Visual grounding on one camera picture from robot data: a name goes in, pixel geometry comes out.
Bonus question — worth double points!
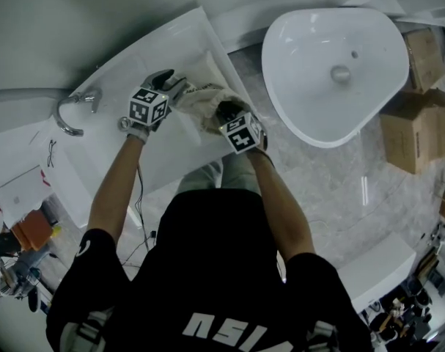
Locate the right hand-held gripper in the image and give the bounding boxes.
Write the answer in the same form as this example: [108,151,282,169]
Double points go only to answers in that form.
[215,100,269,155]

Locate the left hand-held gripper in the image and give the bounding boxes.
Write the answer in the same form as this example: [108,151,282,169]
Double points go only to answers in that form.
[126,69,189,128]

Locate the beige cloth drawstring bag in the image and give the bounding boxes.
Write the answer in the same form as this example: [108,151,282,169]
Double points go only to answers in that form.
[168,80,254,136]

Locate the person's right forearm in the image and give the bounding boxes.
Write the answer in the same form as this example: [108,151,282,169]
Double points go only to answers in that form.
[245,147,312,268]

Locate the person's left forearm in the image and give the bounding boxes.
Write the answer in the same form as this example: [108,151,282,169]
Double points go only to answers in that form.
[85,124,150,242]

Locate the person's grey trousers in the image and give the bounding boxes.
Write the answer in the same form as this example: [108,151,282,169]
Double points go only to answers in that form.
[175,159,262,202]

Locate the white rectangular vanity sink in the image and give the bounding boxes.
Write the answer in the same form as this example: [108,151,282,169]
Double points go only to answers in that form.
[0,5,264,231]

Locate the white oval ceramic basin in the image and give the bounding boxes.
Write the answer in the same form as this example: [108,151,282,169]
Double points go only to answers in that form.
[260,7,411,148]

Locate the chrome curved faucet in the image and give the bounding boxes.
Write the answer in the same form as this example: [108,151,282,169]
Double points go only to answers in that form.
[55,87,103,137]

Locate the chrome basin drain stopper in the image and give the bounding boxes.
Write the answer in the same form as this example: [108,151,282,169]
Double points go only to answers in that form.
[329,64,353,84]

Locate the black eyeglasses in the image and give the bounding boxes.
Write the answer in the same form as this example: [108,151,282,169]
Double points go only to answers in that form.
[45,139,59,168]

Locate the person's black printed shirt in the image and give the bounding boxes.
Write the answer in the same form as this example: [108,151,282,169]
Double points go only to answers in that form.
[45,188,374,352]

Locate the large cardboard box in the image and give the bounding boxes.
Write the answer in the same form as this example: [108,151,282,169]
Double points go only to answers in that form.
[378,87,445,175]

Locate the white flat carton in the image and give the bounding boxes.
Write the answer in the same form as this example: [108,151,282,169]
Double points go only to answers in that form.
[0,164,55,230]

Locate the white rectangular block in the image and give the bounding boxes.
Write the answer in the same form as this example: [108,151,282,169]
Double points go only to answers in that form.
[337,232,418,314]

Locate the small cardboard box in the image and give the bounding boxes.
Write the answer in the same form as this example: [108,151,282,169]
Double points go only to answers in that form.
[402,29,445,94]

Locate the orange box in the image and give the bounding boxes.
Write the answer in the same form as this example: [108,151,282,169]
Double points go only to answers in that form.
[10,208,54,253]

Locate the thin black cable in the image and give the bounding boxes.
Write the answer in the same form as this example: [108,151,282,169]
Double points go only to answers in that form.
[119,162,158,268]

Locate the grey shoulder strap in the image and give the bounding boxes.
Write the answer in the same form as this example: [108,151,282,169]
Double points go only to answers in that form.
[59,308,110,352]
[311,319,341,352]

